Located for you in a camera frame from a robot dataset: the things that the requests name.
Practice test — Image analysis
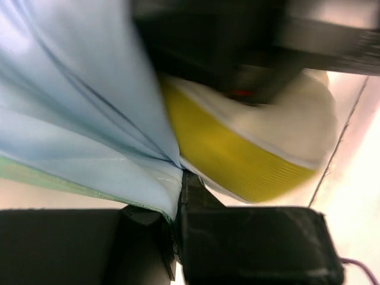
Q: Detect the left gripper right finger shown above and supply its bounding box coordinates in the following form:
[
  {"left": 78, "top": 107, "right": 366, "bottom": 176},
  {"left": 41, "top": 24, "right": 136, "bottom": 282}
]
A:
[{"left": 178, "top": 172, "right": 344, "bottom": 284}]

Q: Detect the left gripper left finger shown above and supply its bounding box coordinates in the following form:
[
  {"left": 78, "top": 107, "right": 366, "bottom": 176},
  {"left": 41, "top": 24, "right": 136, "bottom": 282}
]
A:
[{"left": 1, "top": 206, "right": 176, "bottom": 284}]

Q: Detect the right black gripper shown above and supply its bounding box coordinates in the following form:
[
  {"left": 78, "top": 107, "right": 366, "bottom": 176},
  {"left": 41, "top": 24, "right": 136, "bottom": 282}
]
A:
[{"left": 131, "top": 1, "right": 306, "bottom": 106}]

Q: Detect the cream pillow with yellow edge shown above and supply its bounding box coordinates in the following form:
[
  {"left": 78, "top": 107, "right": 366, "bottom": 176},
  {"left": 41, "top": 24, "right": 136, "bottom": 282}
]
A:
[{"left": 159, "top": 70, "right": 337, "bottom": 202}]

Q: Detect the green and blue pillowcase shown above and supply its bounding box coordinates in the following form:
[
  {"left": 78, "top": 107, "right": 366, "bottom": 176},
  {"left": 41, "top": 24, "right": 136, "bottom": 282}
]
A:
[{"left": 1, "top": 1, "right": 182, "bottom": 221}]

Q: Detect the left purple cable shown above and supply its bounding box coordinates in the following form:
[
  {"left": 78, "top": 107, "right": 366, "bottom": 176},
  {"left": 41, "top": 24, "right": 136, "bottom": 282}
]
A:
[{"left": 340, "top": 256, "right": 380, "bottom": 285}]

